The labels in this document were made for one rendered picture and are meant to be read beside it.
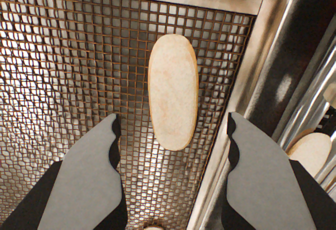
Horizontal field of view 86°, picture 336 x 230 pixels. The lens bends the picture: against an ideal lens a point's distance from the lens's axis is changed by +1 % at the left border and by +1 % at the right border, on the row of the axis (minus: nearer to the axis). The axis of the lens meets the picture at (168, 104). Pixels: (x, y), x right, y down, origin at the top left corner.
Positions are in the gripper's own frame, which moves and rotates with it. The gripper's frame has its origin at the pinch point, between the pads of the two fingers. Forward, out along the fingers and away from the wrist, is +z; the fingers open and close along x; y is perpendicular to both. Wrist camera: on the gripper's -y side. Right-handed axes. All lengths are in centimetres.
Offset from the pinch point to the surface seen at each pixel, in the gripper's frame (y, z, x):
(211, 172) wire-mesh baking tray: 8.1, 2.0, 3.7
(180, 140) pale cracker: 3.5, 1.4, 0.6
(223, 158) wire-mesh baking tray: 5.8, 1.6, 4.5
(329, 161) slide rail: 8.6, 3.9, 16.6
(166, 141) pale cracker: 3.5, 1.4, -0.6
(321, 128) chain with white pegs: 5.2, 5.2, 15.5
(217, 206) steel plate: 23.4, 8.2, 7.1
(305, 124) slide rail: 4.2, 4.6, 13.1
